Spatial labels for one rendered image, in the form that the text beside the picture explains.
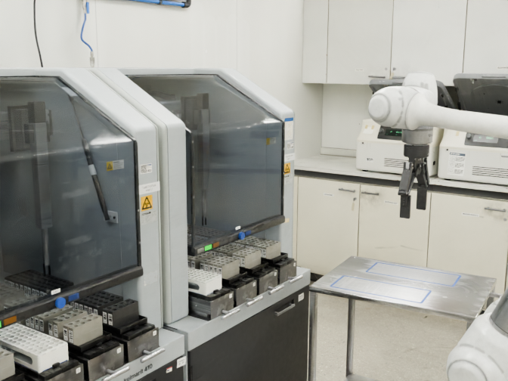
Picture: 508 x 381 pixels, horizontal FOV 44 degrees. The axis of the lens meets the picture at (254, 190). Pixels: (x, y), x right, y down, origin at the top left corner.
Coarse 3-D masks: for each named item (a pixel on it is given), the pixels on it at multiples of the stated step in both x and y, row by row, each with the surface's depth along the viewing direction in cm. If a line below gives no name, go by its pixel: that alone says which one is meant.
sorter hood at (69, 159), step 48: (0, 96) 182; (48, 96) 194; (0, 144) 160; (48, 144) 170; (96, 144) 181; (0, 192) 156; (48, 192) 168; (96, 192) 182; (0, 240) 158; (48, 240) 170; (96, 240) 184; (0, 288) 160; (48, 288) 172; (96, 288) 185
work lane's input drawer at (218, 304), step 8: (224, 288) 232; (192, 296) 227; (200, 296) 225; (208, 296) 224; (216, 296) 225; (224, 296) 228; (232, 296) 232; (192, 304) 227; (200, 304) 225; (208, 304) 222; (216, 304) 225; (224, 304) 228; (232, 304) 233; (208, 312) 223; (216, 312) 225; (224, 312) 227; (232, 312) 226
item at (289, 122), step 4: (284, 120) 265; (288, 120) 267; (292, 120) 270; (288, 124) 268; (292, 124) 270; (288, 128) 268; (292, 128) 271; (288, 132) 269; (292, 132) 271; (288, 136) 269; (292, 136) 272; (288, 144) 270; (292, 144) 272; (288, 148) 270; (292, 148) 273; (284, 164) 269; (288, 164) 272; (284, 168) 269; (288, 168) 272; (284, 172) 270; (288, 172) 272; (284, 176) 270; (288, 176) 273; (292, 176) 275; (284, 180) 271; (288, 180) 273; (292, 180) 276; (284, 184) 271; (288, 220) 277
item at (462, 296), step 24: (360, 264) 260; (384, 264) 260; (312, 288) 233; (336, 288) 232; (360, 288) 232; (384, 288) 232; (408, 288) 232; (432, 288) 232; (456, 288) 232; (480, 288) 232; (312, 312) 235; (432, 312) 212; (456, 312) 209; (480, 312) 213; (312, 336) 237; (312, 360) 239
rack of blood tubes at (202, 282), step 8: (192, 272) 235; (200, 272) 235; (208, 272) 235; (192, 280) 227; (200, 280) 226; (208, 280) 226; (216, 280) 229; (192, 288) 235; (200, 288) 226; (208, 288) 226; (216, 288) 230
